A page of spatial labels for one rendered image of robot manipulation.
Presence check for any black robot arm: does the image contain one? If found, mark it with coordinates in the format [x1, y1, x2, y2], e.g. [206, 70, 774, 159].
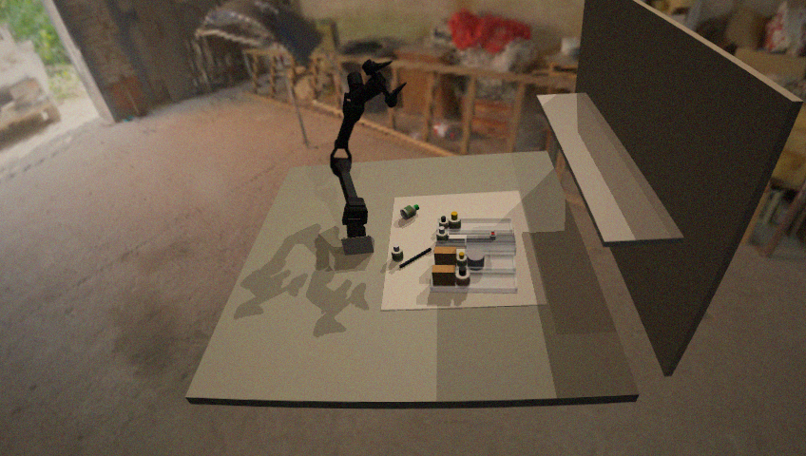
[330, 72, 368, 238]

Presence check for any black curved bar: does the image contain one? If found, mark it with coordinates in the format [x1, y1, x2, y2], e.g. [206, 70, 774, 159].
[399, 248, 432, 268]

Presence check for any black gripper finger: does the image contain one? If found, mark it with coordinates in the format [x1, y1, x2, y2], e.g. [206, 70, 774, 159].
[370, 61, 392, 72]
[391, 82, 407, 102]

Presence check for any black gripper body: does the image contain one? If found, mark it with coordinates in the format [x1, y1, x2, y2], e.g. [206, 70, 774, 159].
[360, 59, 397, 107]

